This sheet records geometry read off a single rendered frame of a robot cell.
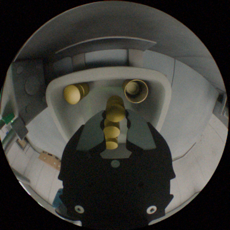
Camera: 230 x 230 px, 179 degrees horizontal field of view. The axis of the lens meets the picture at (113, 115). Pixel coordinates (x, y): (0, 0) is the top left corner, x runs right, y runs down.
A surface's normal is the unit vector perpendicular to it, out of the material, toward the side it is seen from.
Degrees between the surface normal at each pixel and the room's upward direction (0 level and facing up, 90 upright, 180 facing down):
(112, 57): 0
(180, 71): 0
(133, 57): 0
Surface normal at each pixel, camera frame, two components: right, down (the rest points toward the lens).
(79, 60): -0.01, 0.53
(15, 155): 1.00, -0.03
